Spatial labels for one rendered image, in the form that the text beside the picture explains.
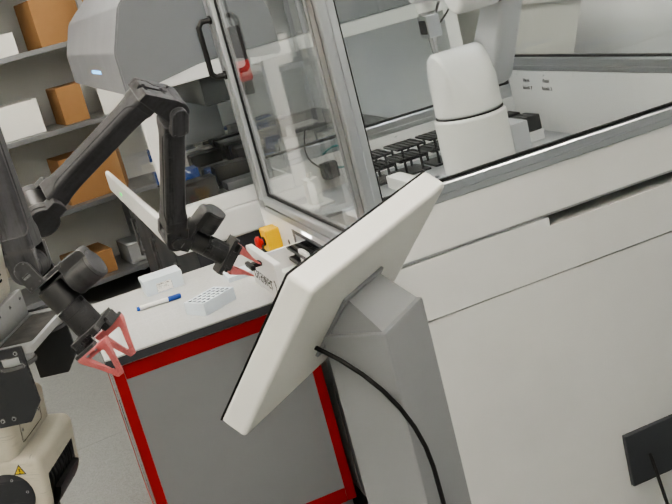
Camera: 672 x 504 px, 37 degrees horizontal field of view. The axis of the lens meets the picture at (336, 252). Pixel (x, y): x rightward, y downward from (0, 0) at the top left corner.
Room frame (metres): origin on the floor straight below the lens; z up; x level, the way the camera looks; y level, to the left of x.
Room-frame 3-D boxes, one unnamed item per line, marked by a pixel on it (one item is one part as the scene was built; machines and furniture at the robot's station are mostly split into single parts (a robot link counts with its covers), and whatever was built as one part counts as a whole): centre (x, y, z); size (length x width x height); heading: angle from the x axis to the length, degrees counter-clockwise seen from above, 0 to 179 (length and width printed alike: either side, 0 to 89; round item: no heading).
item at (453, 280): (2.72, -0.40, 0.87); 1.02 x 0.95 x 0.14; 16
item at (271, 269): (2.59, 0.19, 0.87); 0.29 x 0.02 x 0.11; 16
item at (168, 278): (3.13, 0.56, 0.79); 0.13 x 0.09 x 0.05; 107
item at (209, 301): (2.79, 0.39, 0.78); 0.12 x 0.08 x 0.04; 137
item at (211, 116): (4.36, 0.21, 1.13); 1.78 x 1.14 x 0.45; 16
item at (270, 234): (2.94, 0.18, 0.88); 0.07 x 0.05 x 0.07; 16
